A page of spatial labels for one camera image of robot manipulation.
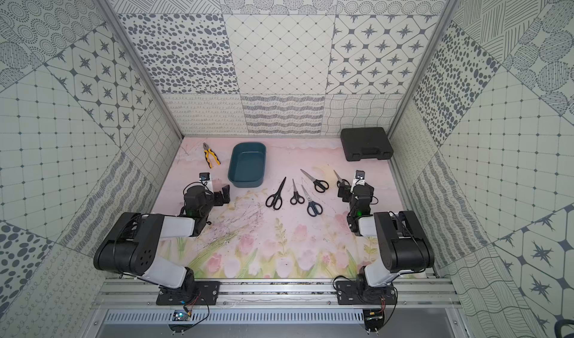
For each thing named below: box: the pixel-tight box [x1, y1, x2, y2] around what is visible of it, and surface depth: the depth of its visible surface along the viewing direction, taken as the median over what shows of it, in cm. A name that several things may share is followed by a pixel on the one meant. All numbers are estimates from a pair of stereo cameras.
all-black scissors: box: [265, 176, 287, 211], surface depth 99 cm
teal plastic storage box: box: [227, 142, 267, 188], surface depth 109 cm
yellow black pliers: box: [202, 142, 222, 169], surface depth 114 cm
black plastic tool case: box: [340, 127, 395, 162], surface depth 114 cm
